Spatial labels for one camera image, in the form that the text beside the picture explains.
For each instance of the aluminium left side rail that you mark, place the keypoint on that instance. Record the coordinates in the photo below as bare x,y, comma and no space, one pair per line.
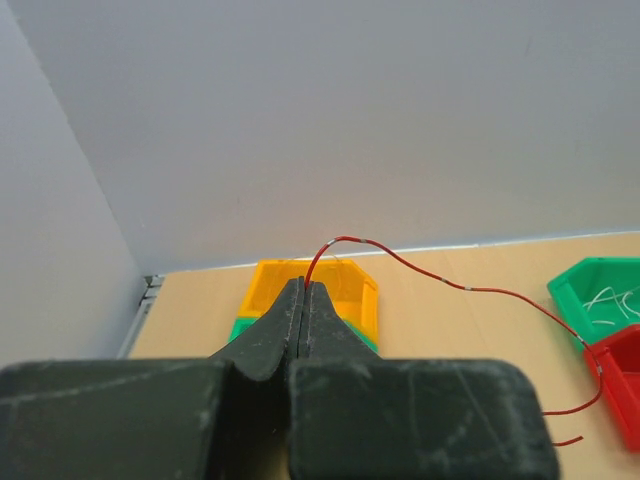
153,286

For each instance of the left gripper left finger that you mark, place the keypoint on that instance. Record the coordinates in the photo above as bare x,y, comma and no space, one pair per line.
183,418

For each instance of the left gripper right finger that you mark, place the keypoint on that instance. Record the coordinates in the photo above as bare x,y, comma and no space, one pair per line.
356,415

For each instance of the green plastic bin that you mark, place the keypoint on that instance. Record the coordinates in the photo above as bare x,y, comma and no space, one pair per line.
241,324
598,296

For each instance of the yellow plastic bin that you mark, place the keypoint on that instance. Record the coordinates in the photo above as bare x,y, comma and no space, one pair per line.
353,293

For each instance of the red plastic bin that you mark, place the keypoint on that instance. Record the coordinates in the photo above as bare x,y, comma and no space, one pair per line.
618,355

